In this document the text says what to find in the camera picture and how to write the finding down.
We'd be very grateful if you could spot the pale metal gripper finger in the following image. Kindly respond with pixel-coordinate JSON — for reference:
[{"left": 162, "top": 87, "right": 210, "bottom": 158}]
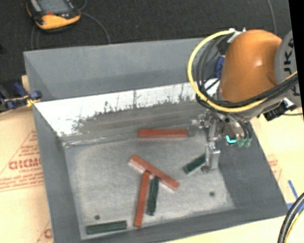
[
  {"left": 198, "top": 141, "right": 217, "bottom": 173},
  {"left": 210, "top": 149, "right": 223, "bottom": 171}
]

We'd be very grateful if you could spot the dark green flat block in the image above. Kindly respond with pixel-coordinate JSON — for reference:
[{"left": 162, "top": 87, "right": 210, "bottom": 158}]
[
  {"left": 141, "top": 175, "right": 164, "bottom": 217},
  {"left": 181, "top": 153, "right": 209, "bottom": 176},
  {"left": 85, "top": 219, "right": 128, "bottom": 236}
]

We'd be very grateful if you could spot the red-brown flat block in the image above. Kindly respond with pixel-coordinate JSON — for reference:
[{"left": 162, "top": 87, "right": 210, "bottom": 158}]
[
  {"left": 137, "top": 122, "right": 190, "bottom": 145},
  {"left": 127, "top": 150, "right": 181, "bottom": 198},
  {"left": 127, "top": 170, "right": 158, "bottom": 229}
]

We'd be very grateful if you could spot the grey metal bin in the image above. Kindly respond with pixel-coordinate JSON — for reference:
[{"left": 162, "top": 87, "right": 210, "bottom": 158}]
[{"left": 22, "top": 20, "right": 292, "bottom": 243}]

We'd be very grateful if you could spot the brown cardboard board red print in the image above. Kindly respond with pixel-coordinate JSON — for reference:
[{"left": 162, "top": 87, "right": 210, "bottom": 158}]
[{"left": 0, "top": 42, "right": 296, "bottom": 243}]

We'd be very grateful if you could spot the black cylinder on white bracket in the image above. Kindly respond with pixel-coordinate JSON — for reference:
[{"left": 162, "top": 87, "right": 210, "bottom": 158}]
[{"left": 262, "top": 101, "right": 296, "bottom": 122}]

